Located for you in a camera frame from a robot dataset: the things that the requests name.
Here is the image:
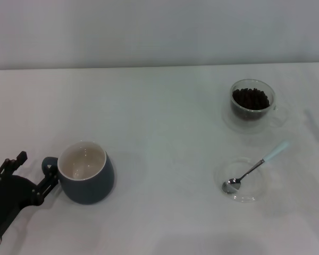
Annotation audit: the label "clear glass cup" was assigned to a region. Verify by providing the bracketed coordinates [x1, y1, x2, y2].
[230, 79, 289, 129]

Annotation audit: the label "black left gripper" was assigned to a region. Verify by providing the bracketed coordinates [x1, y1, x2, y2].
[0, 150, 58, 237]

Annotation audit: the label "blue handled metal spoon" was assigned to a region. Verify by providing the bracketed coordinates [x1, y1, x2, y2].
[222, 141, 291, 194]

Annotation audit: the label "dark coffee beans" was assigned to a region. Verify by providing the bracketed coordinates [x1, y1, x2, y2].
[232, 88, 270, 122]

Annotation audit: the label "clear glass saucer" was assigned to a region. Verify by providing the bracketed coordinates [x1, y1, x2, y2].
[214, 156, 268, 204]
[222, 102, 290, 134]

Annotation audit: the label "dark blue ceramic mug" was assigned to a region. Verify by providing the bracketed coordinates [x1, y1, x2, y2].
[41, 141, 115, 206]

